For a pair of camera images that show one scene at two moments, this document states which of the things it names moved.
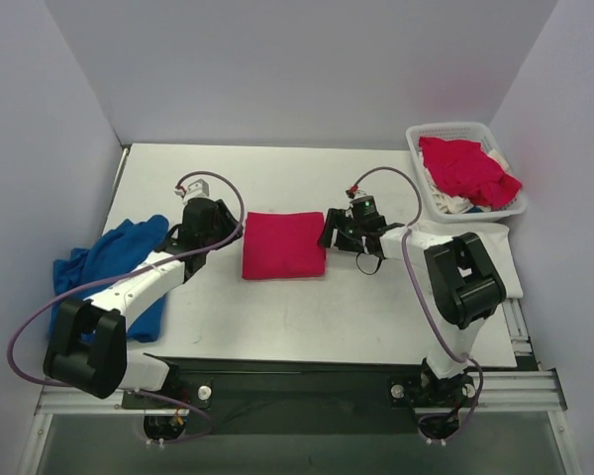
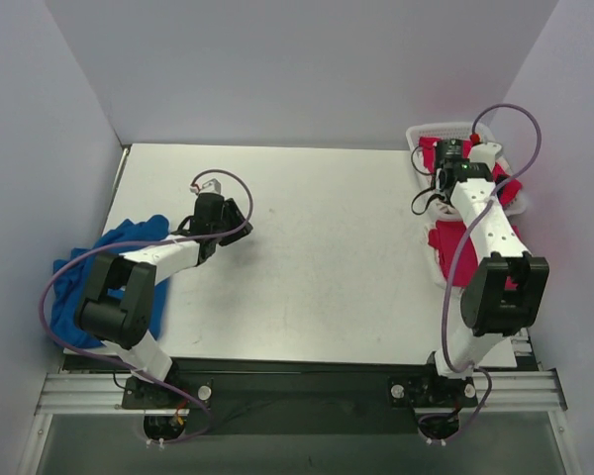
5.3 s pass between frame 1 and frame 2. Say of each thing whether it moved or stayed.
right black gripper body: moved
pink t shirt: moved
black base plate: stayed
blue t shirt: stayed
